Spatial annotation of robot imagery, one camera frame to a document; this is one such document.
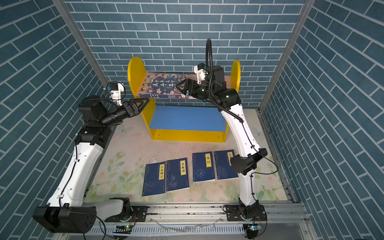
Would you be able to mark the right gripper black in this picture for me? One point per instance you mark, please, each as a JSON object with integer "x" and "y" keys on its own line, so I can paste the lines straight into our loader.
{"x": 189, "y": 82}

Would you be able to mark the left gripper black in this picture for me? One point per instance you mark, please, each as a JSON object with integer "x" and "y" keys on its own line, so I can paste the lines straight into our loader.
{"x": 127, "y": 106}

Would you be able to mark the colourful illustrated thick book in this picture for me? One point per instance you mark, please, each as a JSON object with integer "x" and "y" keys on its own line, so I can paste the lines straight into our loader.
{"x": 160, "y": 85}

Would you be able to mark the blue book yellow label Yijing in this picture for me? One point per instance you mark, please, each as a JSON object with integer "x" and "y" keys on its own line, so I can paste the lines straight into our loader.
{"x": 203, "y": 167}

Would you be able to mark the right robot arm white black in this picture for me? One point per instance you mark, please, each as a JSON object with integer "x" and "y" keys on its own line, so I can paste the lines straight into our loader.
{"x": 211, "y": 86}

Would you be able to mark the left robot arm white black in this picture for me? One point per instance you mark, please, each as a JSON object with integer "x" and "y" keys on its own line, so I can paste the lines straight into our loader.
{"x": 65, "y": 211}

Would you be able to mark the yellow shelf with coloured boards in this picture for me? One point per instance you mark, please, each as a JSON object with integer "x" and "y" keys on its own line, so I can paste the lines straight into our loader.
{"x": 175, "y": 123}

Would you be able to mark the floral table mat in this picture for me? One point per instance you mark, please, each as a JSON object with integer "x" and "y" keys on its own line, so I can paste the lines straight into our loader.
{"x": 122, "y": 170}

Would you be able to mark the blue book leftmost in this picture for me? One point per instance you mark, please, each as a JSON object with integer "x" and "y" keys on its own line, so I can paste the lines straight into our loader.
{"x": 154, "y": 179}

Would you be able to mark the blue book rightmost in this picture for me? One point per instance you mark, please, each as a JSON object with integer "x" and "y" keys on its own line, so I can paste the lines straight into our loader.
{"x": 223, "y": 165}

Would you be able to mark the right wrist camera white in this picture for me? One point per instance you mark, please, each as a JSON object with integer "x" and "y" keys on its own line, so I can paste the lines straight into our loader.
{"x": 201, "y": 73}

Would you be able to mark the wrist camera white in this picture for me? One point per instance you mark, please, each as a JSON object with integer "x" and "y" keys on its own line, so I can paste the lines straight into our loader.
{"x": 116, "y": 91}
{"x": 201, "y": 73}

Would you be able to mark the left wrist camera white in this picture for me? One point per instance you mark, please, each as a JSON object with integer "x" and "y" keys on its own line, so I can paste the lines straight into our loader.
{"x": 116, "y": 91}

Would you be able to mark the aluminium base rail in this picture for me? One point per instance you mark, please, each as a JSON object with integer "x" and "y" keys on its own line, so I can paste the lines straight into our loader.
{"x": 276, "y": 220}

